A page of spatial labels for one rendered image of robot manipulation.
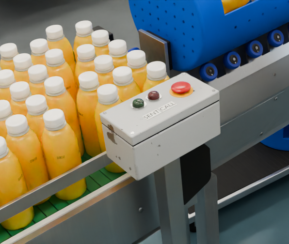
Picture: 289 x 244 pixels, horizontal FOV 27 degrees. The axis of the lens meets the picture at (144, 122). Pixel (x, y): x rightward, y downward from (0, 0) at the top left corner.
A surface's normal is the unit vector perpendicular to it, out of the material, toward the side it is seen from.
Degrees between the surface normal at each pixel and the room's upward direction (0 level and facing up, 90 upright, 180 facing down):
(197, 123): 90
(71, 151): 90
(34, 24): 0
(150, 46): 90
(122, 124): 0
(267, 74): 71
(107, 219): 90
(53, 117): 0
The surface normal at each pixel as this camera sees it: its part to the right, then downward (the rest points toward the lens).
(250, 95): 0.53, 0.12
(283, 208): -0.10, -0.81
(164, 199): -0.80, 0.41
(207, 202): 0.60, 0.41
